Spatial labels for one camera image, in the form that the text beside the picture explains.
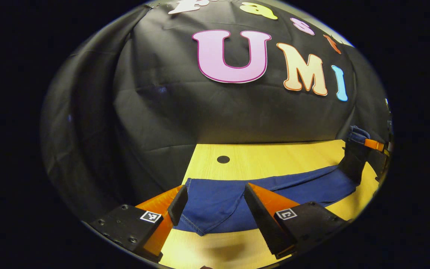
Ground blue jeans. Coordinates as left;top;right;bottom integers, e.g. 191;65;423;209
173;126;370;236

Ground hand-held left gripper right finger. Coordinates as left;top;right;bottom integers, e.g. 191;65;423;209
244;183;350;259

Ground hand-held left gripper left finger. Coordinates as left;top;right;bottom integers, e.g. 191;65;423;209
89;184;188;263

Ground black backdrop cloth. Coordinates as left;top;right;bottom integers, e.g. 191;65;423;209
40;0;393;221

